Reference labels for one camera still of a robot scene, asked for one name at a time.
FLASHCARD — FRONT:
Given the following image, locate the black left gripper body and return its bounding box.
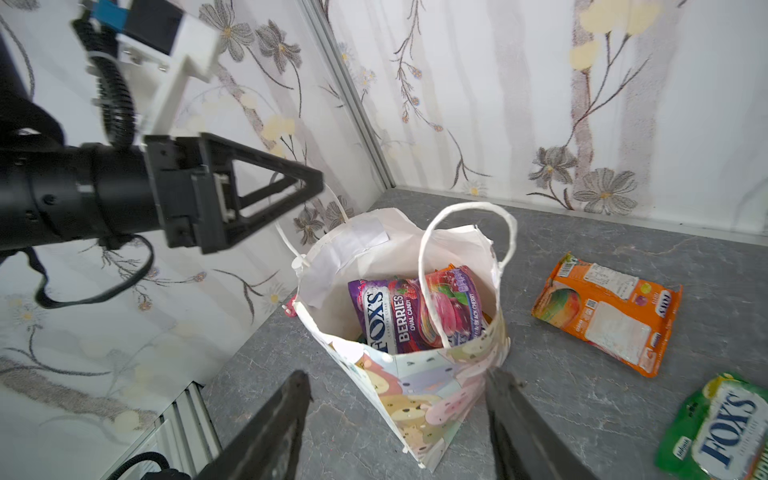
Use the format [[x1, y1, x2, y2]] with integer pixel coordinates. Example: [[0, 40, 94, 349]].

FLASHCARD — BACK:
[[143, 134, 233, 254]]

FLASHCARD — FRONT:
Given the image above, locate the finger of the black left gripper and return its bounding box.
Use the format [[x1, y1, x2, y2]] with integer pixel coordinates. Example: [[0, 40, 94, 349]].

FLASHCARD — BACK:
[[221, 179, 321, 249], [200, 133, 324, 210]]

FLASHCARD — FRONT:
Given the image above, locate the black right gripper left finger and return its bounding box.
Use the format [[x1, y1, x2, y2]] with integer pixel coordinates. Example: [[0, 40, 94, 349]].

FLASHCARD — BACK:
[[197, 370, 312, 480]]

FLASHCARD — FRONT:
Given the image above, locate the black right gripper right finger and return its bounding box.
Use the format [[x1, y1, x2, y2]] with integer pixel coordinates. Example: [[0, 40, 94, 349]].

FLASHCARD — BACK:
[[485, 367, 597, 480]]

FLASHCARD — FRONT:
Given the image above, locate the white cartoon paper bag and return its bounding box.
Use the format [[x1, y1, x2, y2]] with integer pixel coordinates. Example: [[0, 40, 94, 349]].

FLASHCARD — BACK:
[[292, 202, 518, 470]]

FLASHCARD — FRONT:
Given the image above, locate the purple Fox's berries bag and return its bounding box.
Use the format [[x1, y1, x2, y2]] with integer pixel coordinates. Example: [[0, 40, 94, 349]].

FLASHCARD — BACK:
[[348, 265, 491, 354]]

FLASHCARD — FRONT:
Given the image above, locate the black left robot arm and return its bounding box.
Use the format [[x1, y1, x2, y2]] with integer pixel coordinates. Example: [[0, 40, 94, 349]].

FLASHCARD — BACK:
[[1, 1, 324, 272]]

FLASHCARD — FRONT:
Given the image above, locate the green yellow Fox's candy bag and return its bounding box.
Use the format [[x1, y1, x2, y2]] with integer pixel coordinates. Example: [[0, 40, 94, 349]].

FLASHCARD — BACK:
[[655, 372, 767, 480]]

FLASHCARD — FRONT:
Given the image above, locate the small orange snack packet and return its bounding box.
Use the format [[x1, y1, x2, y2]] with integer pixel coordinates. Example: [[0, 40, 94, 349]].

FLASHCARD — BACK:
[[532, 253, 683, 378]]

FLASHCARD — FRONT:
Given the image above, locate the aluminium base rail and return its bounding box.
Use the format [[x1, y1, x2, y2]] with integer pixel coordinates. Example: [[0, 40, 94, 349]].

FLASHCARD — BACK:
[[102, 382, 222, 479]]

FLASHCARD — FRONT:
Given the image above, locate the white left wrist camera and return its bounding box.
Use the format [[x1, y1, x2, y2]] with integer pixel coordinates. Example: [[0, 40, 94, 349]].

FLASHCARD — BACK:
[[72, 1, 221, 148]]

